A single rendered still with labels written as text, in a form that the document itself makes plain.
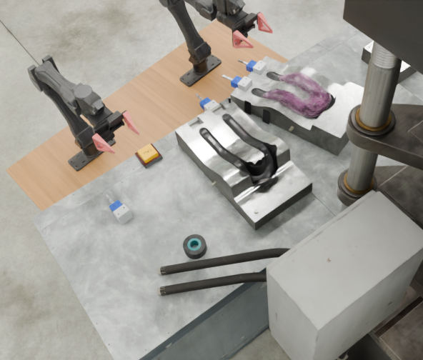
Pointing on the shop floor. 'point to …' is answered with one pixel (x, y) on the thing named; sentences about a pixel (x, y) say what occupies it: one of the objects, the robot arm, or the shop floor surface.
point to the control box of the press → (344, 278)
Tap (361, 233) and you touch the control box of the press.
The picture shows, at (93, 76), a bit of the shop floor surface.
